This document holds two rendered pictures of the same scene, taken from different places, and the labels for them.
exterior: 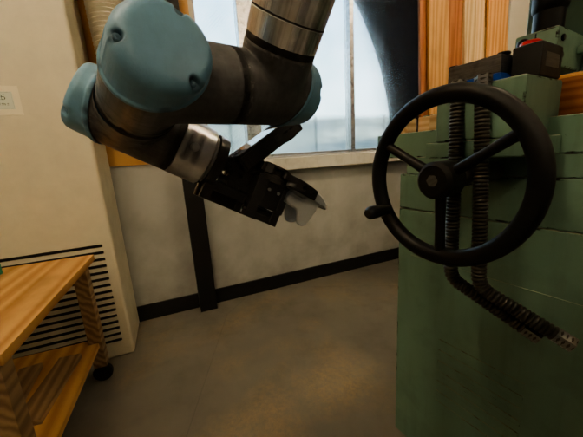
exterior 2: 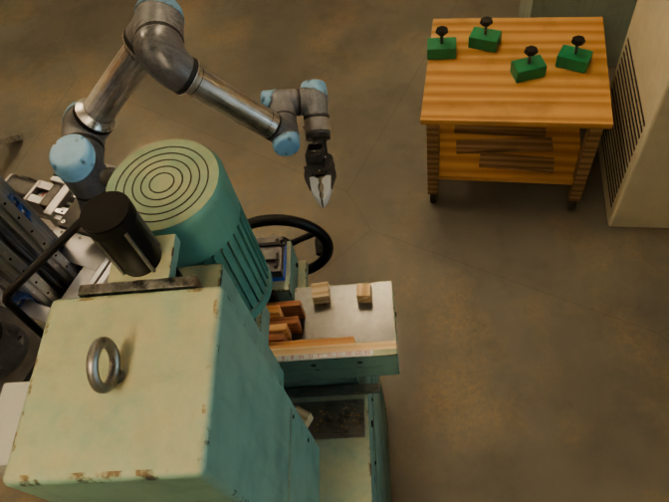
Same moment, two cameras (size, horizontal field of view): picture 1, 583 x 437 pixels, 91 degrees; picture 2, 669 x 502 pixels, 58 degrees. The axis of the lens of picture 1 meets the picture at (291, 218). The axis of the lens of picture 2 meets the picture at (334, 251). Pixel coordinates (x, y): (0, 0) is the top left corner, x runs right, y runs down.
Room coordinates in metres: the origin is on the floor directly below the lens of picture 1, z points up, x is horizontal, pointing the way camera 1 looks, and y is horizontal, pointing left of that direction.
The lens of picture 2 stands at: (1.20, -0.84, 2.12)
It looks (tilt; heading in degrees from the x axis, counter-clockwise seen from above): 56 degrees down; 132
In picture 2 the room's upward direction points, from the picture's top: 15 degrees counter-clockwise
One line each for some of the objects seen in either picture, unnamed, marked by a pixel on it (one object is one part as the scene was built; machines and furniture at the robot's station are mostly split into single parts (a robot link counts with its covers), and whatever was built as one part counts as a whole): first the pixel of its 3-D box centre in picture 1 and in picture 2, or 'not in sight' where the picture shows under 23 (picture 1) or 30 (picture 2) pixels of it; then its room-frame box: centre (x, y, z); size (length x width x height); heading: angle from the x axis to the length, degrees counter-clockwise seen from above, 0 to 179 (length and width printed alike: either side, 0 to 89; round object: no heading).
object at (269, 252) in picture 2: (501, 68); (255, 260); (0.54, -0.38, 0.99); 0.13 x 0.11 x 0.06; 31
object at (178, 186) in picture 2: not in sight; (197, 243); (0.65, -0.54, 1.35); 0.18 x 0.18 x 0.31
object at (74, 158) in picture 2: not in sight; (80, 164); (-0.09, -0.33, 0.98); 0.13 x 0.12 x 0.14; 129
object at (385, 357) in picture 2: not in sight; (258, 366); (0.66, -0.58, 0.93); 0.60 x 0.02 x 0.06; 31
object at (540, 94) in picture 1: (494, 113); (265, 276); (0.54, -0.38, 0.91); 0.15 x 0.14 x 0.09; 31
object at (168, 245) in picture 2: not in sight; (135, 255); (0.72, -0.66, 1.54); 0.08 x 0.08 x 0.17; 31
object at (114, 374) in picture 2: not in sight; (105, 366); (0.79, -0.79, 1.55); 0.06 x 0.02 x 0.07; 121
